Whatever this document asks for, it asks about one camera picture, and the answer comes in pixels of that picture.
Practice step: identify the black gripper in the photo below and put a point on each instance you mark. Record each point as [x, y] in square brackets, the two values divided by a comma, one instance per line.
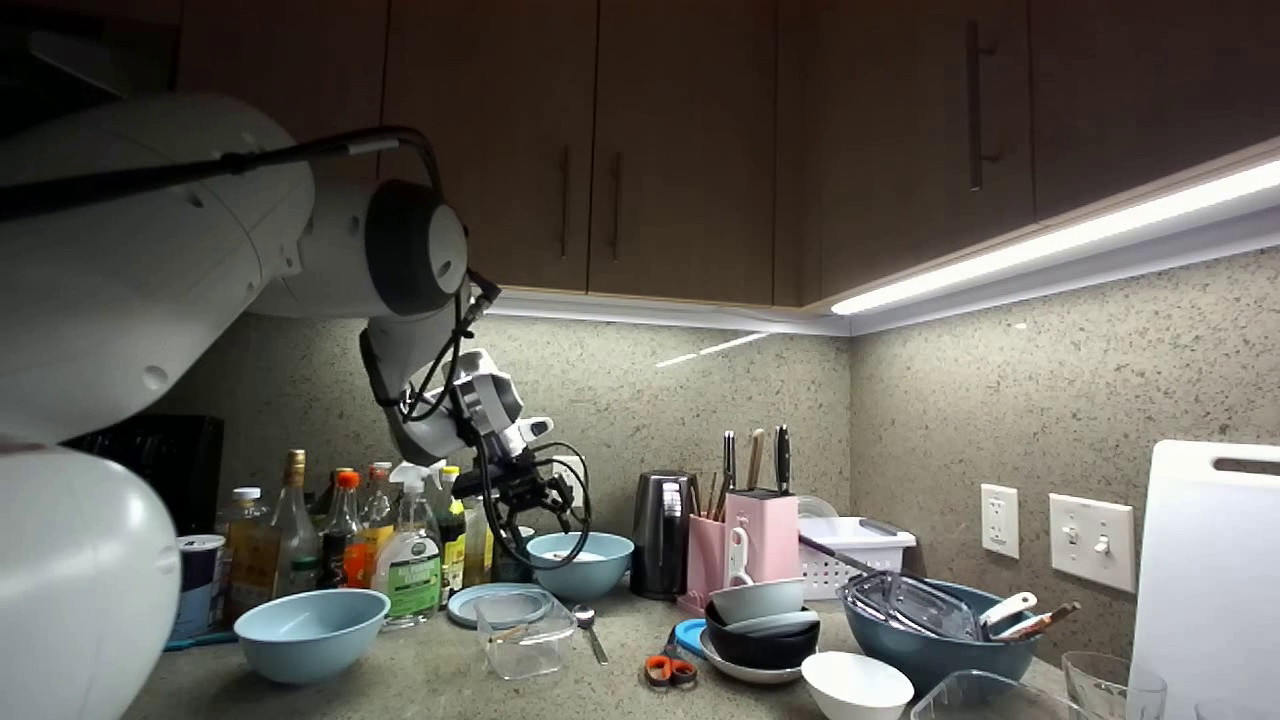
[520, 478]

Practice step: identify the large light blue bowl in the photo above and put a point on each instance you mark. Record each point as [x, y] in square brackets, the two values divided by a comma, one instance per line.
[311, 642]
[585, 574]

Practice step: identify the small light blue bowl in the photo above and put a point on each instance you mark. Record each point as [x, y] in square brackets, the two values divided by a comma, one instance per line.
[757, 603]

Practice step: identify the black bowl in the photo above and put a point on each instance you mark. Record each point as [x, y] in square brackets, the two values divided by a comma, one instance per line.
[764, 642]

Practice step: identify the small white bowl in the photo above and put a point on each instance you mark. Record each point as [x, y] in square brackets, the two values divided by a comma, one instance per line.
[854, 686]

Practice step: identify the dark blue bowl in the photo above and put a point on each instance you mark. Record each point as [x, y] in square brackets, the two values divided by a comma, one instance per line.
[935, 653]

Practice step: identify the yellow cap bottle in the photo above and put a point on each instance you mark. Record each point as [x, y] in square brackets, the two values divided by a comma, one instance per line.
[478, 547]

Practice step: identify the yellow-green cap dark bottle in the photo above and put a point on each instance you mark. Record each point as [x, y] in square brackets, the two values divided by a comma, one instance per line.
[450, 527]

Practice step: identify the light blue round plate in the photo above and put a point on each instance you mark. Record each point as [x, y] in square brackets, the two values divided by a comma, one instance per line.
[484, 603]

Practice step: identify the black steel electric kettle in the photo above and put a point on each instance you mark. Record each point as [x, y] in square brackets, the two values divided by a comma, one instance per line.
[661, 533]

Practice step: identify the metal spoon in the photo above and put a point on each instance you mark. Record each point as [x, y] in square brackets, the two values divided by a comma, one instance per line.
[591, 634]

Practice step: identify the clear glass rectangular dish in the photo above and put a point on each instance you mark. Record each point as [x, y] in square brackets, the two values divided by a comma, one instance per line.
[520, 647]

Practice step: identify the green label cleaner spray bottle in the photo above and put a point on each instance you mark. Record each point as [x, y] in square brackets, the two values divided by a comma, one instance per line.
[414, 563]

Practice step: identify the bright blue silicone lid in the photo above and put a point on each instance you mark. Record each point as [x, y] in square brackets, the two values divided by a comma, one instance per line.
[686, 636]

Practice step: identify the white plastic kitchen tool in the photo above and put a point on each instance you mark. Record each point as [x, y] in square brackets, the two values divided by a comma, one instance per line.
[742, 556]

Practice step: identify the orange cap sauce bottle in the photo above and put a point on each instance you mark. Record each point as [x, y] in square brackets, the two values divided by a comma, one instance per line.
[340, 513]

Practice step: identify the pink knife block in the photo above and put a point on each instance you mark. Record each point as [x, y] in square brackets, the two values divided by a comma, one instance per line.
[769, 533]

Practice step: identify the LED under-cabinet light strip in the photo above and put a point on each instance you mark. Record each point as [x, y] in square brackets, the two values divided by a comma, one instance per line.
[1064, 240]
[641, 309]

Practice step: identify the gold cap bottle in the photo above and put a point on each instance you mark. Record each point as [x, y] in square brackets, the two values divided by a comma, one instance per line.
[295, 521]

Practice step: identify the white cap bottle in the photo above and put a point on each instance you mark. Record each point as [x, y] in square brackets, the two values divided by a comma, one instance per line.
[244, 552]

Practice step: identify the white plastic basket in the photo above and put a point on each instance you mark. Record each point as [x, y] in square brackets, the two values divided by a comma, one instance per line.
[862, 547]

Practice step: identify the white labelled can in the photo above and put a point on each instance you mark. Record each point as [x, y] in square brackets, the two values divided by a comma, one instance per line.
[202, 586]

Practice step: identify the metal whisk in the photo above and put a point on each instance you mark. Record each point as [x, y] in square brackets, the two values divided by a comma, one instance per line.
[921, 605]

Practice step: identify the black box appliance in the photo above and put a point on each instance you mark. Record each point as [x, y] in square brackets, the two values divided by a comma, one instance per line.
[161, 464]

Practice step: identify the brown wooden upper cabinets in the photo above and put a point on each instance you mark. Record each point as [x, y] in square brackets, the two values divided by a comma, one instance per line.
[692, 132]

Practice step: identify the clear plastic container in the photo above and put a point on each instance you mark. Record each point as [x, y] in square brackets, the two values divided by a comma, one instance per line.
[987, 700]

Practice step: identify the white cutting board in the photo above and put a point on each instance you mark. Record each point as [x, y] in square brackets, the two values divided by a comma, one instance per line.
[1205, 586]

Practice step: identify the narrow white switch plate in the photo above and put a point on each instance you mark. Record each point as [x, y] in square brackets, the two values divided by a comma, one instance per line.
[1001, 521]

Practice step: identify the wide white switch plate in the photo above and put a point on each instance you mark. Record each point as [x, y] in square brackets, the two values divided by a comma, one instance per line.
[1090, 542]

